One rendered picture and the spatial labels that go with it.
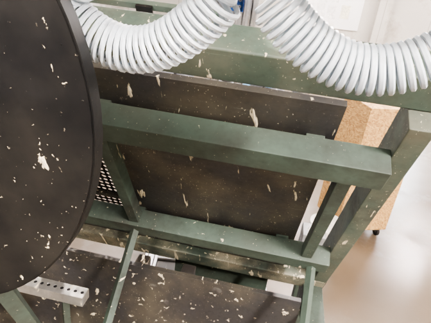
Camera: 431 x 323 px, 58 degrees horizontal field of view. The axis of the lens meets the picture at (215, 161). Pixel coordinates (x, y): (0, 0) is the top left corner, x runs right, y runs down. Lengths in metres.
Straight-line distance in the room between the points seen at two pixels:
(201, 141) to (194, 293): 1.02
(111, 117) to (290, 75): 0.49
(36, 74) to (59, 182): 0.16
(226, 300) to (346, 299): 1.50
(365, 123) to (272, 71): 2.43
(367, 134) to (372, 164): 2.33
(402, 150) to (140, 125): 0.67
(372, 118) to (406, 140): 2.31
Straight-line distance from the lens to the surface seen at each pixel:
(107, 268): 1.97
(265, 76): 0.97
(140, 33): 0.56
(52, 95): 0.57
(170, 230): 1.61
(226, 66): 0.97
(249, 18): 2.24
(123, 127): 1.08
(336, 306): 3.14
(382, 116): 3.37
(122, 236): 2.02
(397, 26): 10.85
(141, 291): 1.99
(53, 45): 0.55
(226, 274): 2.17
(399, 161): 1.10
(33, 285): 1.58
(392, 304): 3.37
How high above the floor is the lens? 2.07
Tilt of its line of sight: 26 degrees down
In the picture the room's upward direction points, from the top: 7 degrees clockwise
